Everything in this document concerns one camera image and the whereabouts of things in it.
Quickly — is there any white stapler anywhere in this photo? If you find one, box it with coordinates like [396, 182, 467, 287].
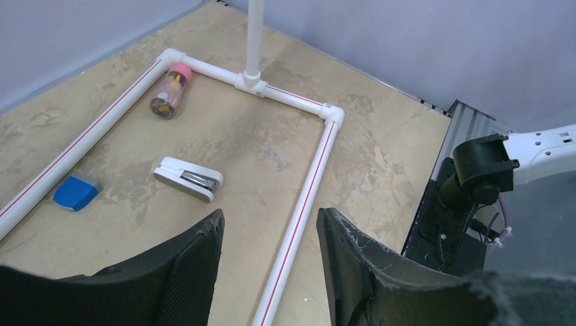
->
[153, 157, 223, 203]

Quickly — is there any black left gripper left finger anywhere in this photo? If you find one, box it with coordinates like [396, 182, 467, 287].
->
[1, 209, 224, 325]

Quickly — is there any white PVC pipe frame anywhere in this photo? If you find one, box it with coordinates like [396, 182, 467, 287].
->
[1, 3, 327, 325]

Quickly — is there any blue cube block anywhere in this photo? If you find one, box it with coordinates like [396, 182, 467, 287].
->
[53, 172, 103, 211]

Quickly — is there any pink capped colourful can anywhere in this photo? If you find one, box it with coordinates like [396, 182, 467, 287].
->
[149, 62, 193, 120]

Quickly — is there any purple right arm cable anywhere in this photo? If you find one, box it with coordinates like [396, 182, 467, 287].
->
[484, 194, 514, 246]

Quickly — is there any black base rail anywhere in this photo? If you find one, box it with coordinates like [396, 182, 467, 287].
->
[400, 99, 514, 278]

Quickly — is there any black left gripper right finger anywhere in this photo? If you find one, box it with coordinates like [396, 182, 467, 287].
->
[317, 208, 575, 325]

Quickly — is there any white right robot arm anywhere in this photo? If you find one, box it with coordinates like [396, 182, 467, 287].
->
[438, 124, 575, 214]

